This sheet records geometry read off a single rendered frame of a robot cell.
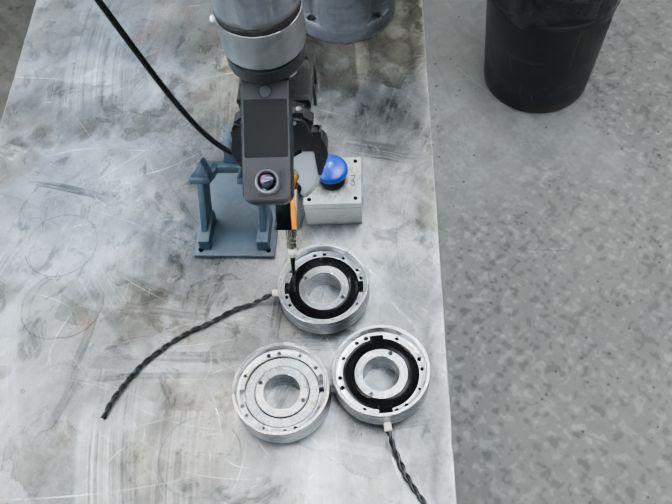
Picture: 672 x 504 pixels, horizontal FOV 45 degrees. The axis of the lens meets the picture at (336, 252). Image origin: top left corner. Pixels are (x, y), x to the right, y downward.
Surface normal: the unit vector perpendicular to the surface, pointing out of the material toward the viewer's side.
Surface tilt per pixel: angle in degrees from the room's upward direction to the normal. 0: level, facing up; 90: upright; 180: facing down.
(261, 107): 32
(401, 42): 0
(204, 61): 0
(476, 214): 0
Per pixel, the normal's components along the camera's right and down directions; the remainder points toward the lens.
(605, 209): -0.07, -0.52
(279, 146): -0.04, 0.00
